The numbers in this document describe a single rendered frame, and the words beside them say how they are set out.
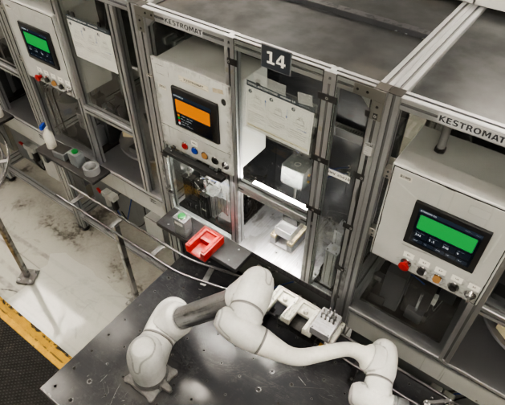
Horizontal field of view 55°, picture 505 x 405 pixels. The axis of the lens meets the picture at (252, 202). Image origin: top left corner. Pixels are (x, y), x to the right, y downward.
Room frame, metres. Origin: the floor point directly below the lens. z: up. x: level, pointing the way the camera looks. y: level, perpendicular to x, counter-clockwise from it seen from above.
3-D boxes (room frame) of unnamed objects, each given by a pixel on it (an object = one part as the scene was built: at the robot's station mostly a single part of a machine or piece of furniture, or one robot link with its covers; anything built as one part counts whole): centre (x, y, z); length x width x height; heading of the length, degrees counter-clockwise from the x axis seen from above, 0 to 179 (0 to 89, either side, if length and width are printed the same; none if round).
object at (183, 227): (1.71, 0.35, 0.97); 0.08 x 0.08 x 0.12; 54
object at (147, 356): (1.03, 0.46, 0.85); 0.18 x 0.16 x 0.22; 161
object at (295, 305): (1.22, -0.24, 0.84); 0.36 x 0.14 x 0.10; 54
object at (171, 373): (1.01, 0.45, 0.71); 0.22 x 0.18 x 0.06; 54
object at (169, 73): (1.84, 0.19, 1.60); 0.42 x 0.29 x 0.46; 54
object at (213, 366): (0.95, 0.05, 0.66); 1.50 x 1.06 x 0.04; 54
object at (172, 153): (1.73, 0.27, 1.37); 0.36 x 0.04 x 0.04; 54
